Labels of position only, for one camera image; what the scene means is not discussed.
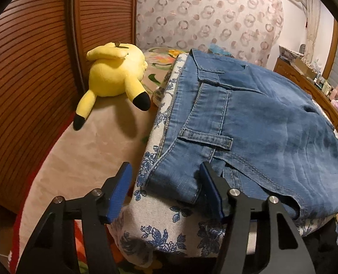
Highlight blue denim jeans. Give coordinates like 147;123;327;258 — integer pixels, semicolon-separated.
144;50;338;219

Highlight blue floral white quilt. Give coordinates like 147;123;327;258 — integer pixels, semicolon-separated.
110;53;338;266

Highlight floral beige bed blanket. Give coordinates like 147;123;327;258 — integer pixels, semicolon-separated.
9;47;184;273

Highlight wooden sideboard cabinet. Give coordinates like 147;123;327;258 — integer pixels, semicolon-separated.
273;58;338;132

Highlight pink bottle on cabinet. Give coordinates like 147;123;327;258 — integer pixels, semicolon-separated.
329;85;338;100

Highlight cardboard box on cabinet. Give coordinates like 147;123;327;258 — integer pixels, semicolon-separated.
291;58;317;80

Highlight cardboard box with blue bag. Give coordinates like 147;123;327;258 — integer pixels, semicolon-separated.
208;43;234;58

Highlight yellow Pikachu plush toy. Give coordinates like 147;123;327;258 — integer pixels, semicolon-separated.
73;42;151;131

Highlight circle patterned sheer curtain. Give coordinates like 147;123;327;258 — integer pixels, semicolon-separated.
136;0;283;67

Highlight brown louvered wardrobe door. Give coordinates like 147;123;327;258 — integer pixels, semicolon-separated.
0;0;136;212

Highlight beige side curtain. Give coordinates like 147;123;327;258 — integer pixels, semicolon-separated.
303;0;320;64

